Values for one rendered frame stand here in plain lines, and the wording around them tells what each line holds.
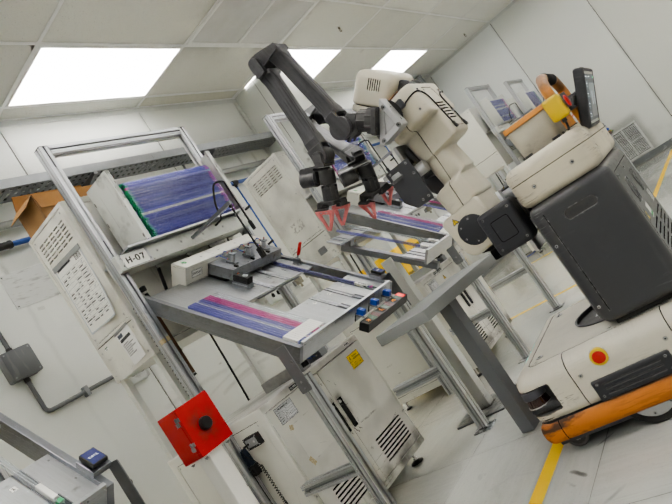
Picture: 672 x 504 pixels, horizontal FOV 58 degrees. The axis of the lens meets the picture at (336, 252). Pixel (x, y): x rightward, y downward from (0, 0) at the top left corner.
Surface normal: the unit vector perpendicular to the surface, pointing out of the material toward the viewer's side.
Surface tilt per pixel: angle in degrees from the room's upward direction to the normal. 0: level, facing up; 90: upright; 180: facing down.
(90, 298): 93
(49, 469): 47
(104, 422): 90
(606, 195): 90
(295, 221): 90
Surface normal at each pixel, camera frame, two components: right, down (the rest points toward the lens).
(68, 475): 0.10, -0.93
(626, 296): -0.47, 0.24
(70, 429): 0.67, -0.49
